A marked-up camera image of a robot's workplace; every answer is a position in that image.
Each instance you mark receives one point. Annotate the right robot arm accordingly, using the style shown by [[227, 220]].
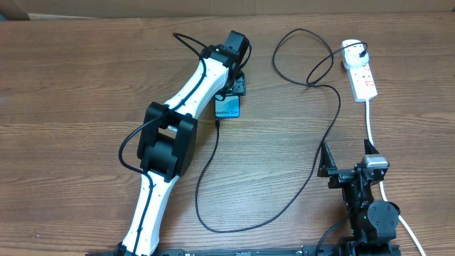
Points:
[[372, 223]]

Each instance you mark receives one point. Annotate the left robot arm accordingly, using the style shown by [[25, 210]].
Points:
[[168, 138]]

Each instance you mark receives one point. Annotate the brown cardboard backdrop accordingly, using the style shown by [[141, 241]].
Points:
[[25, 9]]

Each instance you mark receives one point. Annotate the white USB wall charger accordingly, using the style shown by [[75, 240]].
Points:
[[354, 53]]

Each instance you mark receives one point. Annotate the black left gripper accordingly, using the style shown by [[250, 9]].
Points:
[[239, 87]]

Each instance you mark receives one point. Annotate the white power strip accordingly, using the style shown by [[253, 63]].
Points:
[[362, 83]]

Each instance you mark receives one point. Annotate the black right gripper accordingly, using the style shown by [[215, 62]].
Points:
[[340, 176]]

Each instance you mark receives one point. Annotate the blue screen smartphone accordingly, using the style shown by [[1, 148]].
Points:
[[227, 107]]

